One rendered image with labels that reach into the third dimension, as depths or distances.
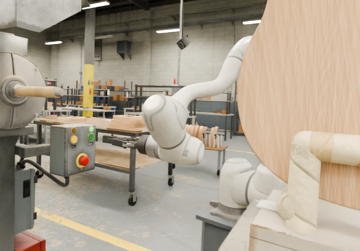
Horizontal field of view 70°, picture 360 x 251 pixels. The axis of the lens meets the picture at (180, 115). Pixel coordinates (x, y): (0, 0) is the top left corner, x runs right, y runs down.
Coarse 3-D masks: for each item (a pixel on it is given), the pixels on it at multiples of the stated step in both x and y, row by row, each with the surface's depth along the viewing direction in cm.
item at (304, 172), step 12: (300, 156) 28; (312, 156) 27; (300, 168) 28; (312, 168) 27; (288, 180) 29; (300, 180) 28; (312, 180) 27; (288, 192) 29; (300, 192) 28; (312, 192) 28; (300, 204) 28; (312, 204) 28; (300, 216) 28; (312, 216) 28; (300, 228) 28; (312, 228) 28
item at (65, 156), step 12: (60, 132) 102; (84, 132) 108; (60, 144) 102; (72, 144) 103; (84, 144) 109; (60, 156) 102; (72, 156) 104; (24, 168) 109; (60, 168) 103; (72, 168) 104; (84, 168) 110
